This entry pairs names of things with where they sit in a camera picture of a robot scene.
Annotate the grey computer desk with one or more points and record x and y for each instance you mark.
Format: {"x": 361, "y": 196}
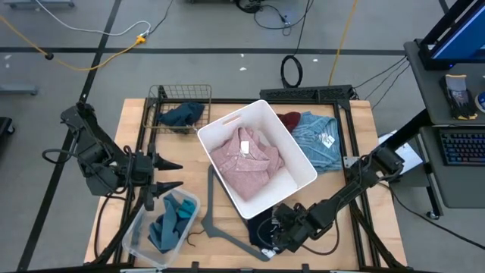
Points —
{"x": 428, "y": 87}

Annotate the grey metal floor foot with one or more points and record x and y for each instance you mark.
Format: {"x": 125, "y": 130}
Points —
{"x": 38, "y": 4}
{"x": 19, "y": 90}

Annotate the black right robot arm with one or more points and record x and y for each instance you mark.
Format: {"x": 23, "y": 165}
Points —
{"x": 341, "y": 199}

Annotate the white plastic basket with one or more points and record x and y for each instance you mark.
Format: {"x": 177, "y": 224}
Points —
{"x": 299, "y": 167}

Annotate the pink collared shirt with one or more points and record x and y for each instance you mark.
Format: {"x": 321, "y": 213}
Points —
{"x": 246, "y": 174}

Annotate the dark teal cloth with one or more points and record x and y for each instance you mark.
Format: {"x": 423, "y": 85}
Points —
{"x": 182, "y": 115}

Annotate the grey black work gloves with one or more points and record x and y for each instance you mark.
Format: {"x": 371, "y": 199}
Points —
{"x": 458, "y": 96}

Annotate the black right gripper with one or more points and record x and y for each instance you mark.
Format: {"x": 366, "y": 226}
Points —
{"x": 293, "y": 227}

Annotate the computer monitor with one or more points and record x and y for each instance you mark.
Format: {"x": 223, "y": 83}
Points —
{"x": 462, "y": 38}

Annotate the grey clothes hanger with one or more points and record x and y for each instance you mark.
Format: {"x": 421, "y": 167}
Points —
{"x": 211, "y": 223}

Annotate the black metal table frame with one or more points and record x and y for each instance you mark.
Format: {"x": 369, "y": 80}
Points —
{"x": 227, "y": 101}

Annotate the white flat box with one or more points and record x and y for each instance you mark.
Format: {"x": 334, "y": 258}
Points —
{"x": 411, "y": 159}

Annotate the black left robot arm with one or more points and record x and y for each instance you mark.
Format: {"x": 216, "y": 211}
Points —
{"x": 91, "y": 151}

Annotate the black round floor puck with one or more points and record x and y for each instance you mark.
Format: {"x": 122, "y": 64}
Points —
{"x": 48, "y": 56}

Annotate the dark slate blue cloth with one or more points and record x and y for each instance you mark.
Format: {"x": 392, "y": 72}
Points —
{"x": 157, "y": 235}

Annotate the black backlit keyboard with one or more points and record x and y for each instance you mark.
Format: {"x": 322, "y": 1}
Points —
{"x": 464, "y": 146}

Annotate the blue striped shirt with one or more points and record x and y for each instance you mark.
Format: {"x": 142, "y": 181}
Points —
{"x": 318, "y": 151}

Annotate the black Puma garment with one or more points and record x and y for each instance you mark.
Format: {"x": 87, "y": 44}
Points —
{"x": 259, "y": 231}

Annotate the clear plastic bin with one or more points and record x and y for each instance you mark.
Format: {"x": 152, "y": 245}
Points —
{"x": 136, "y": 235}

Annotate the maroon cloth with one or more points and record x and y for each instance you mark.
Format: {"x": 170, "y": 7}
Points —
{"x": 290, "y": 119}

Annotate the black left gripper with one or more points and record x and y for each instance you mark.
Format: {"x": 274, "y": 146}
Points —
{"x": 144, "y": 170}

